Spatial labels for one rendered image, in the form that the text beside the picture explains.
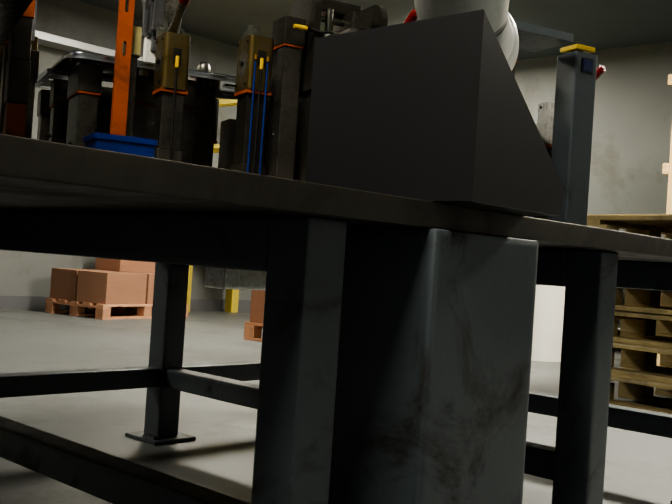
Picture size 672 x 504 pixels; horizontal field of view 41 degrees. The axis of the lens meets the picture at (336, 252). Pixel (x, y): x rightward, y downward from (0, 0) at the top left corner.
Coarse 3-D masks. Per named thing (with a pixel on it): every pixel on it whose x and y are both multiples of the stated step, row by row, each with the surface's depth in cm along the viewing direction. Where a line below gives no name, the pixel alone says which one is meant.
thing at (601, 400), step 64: (128, 256) 148; (192, 256) 137; (256, 256) 127; (320, 256) 122; (576, 256) 186; (320, 320) 123; (576, 320) 186; (0, 384) 243; (64, 384) 257; (128, 384) 273; (192, 384) 272; (256, 384) 260; (320, 384) 123; (576, 384) 185; (0, 448) 176; (64, 448) 162; (256, 448) 125; (320, 448) 124; (576, 448) 184
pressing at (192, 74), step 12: (60, 60) 191; (72, 60) 194; (84, 60) 193; (96, 60) 192; (108, 60) 188; (60, 72) 205; (108, 72) 205; (144, 72) 202; (192, 72) 197; (204, 72) 198; (216, 84) 211; (228, 84) 210; (216, 96) 223; (228, 96) 223
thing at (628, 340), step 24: (600, 216) 440; (624, 216) 429; (648, 216) 418; (624, 288) 445; (624, 312) 426; (648, 312) 415; (624, 336) 465; (648, 336) 455; (624, 360) 465; (648, 360) 458; (624, 384) 461; (648, 384) 411; (648, 408) 412
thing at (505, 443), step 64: (384, 256) 139; (448, 256) 135; (512, 256) 148; (384, 320) 138; (448, 320) 136; (512, 320) 149; (384, 384) 138; (448, 384) 136; (512, 384) 150; (384, 448) 137; (448, 448) 137; (512, 448) 151
